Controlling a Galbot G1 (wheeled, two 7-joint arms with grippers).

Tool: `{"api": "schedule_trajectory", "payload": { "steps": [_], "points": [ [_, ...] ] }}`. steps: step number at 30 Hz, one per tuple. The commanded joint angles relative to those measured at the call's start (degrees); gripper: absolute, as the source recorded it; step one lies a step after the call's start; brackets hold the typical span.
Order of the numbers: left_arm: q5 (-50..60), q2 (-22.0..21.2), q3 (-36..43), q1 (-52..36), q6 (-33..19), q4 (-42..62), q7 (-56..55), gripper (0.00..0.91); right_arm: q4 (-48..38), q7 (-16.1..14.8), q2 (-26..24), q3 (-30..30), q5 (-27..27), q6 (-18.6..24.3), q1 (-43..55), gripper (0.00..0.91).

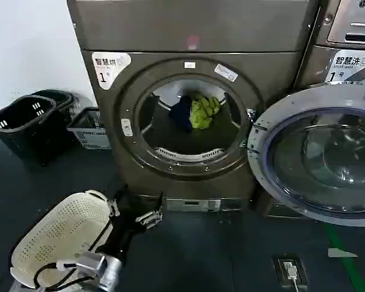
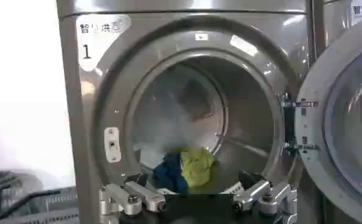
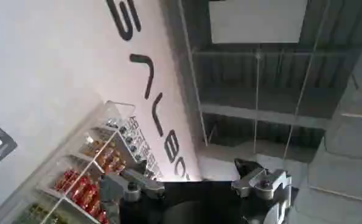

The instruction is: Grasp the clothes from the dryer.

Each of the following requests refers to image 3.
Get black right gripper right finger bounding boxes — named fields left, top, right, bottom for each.
left=231, top=158, right=293, bottom=224

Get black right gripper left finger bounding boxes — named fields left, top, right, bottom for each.
left=99, top=159, right=166, bottom=211

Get white shelf with packaged goods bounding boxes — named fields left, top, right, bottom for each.
left=0, top=100, right=165, bottom=224

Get white rectangular panel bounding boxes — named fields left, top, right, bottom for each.
left=207, top=0, right=308, bottom=44

